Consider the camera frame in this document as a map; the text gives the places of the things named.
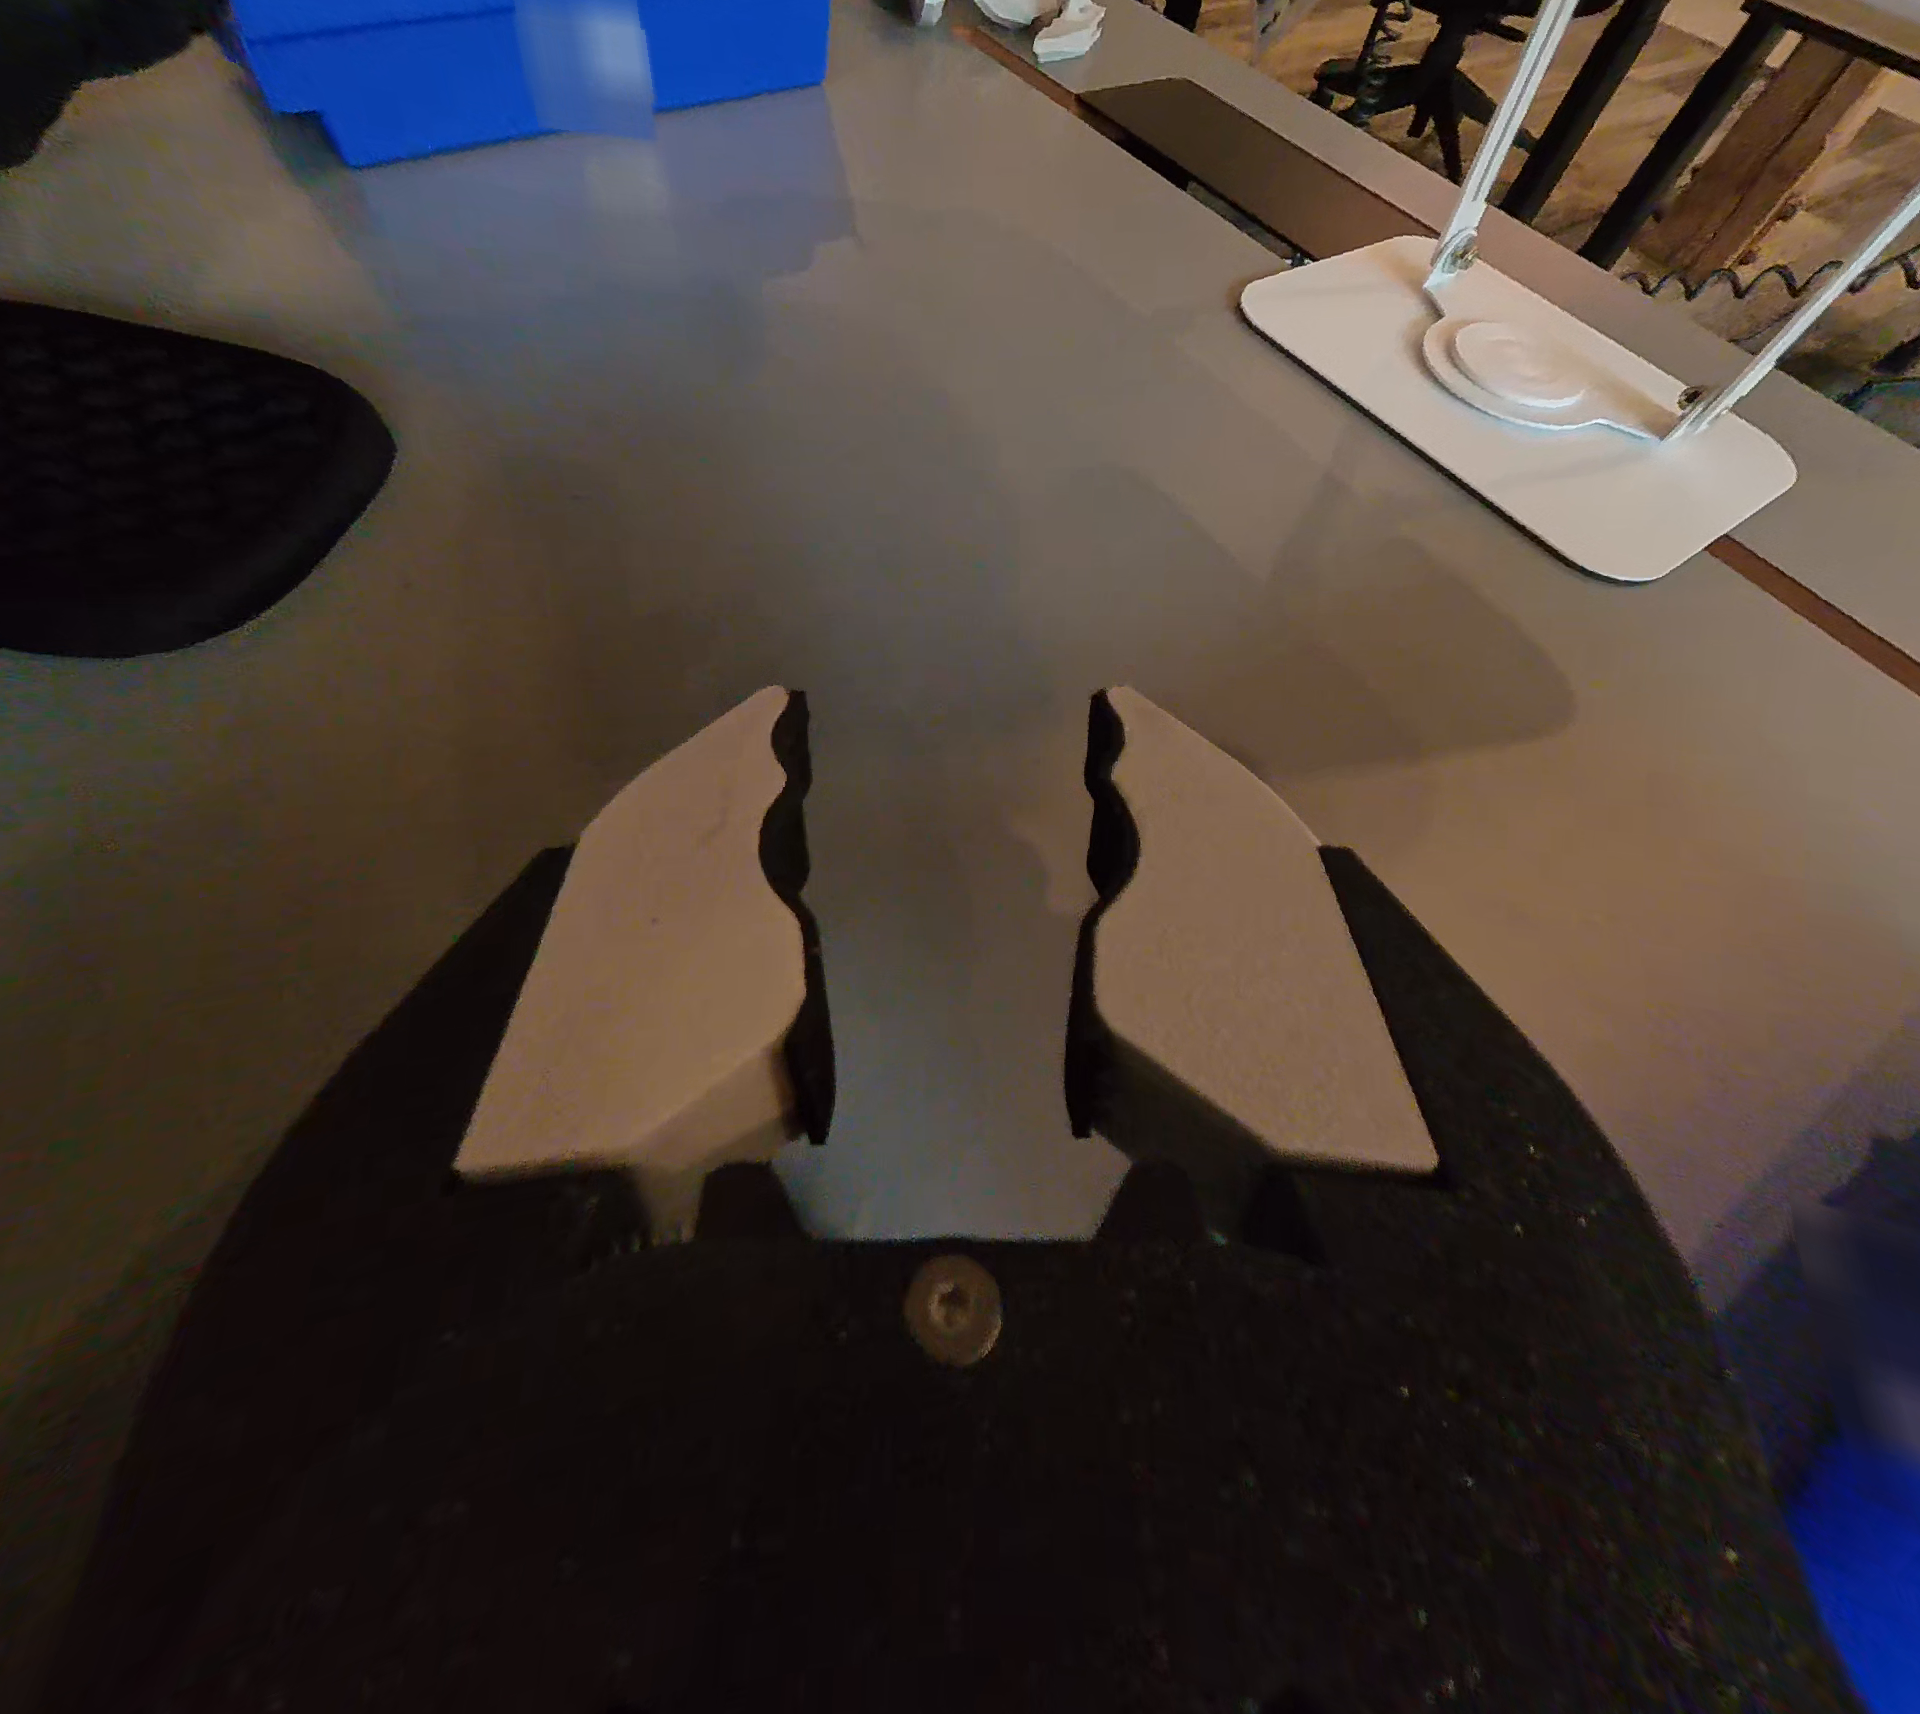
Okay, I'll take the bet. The black perforated rubber pad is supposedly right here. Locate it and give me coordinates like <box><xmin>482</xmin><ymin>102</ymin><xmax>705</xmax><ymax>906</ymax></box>
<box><xmin>0</xmin><ymin>299</ymin><xmax>399</xmax><ymax>661</ymax></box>

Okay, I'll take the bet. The blue plastic object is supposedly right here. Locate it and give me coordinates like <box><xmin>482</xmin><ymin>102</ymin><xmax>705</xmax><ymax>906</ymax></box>
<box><xmin>1786</xmin><ymin>1431</ymin><xmax>1920</xmax><ymax>1714</ymax></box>

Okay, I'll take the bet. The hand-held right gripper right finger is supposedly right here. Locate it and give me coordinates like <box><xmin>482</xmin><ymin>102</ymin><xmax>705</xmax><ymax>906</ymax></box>
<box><xmin>1066</xmin><ymin>683</ymin><xmax>1448</xmax><ymax>1183</ymax></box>

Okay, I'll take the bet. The black table cable hatch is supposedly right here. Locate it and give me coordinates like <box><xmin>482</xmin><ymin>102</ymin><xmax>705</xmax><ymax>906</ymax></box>
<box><xmin>1080</xmin><ymin>80</ymin><xmax>1340</xmax><ymax>252</ymax></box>

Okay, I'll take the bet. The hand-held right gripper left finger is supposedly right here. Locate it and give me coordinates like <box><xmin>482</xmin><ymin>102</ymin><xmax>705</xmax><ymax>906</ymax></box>
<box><xmin>451</xmin><ymin>683</ymin><xmax>843</xmax><ymax>1193</ymax></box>

